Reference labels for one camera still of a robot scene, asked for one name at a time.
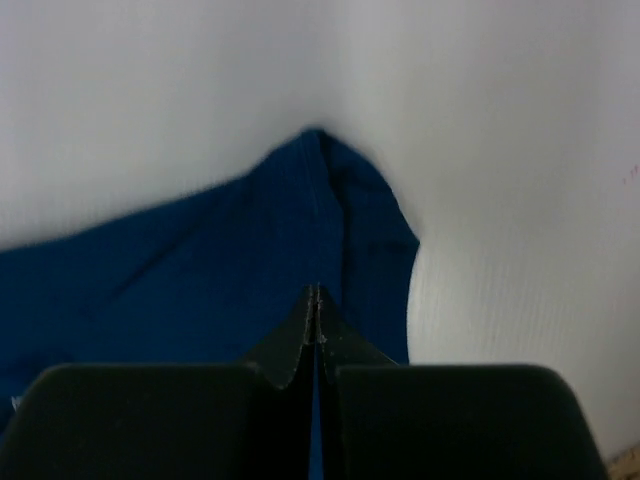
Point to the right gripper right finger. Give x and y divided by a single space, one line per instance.
383 420

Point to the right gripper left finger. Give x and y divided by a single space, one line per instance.
249 419

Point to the blue t shirt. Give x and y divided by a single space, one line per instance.
204 279

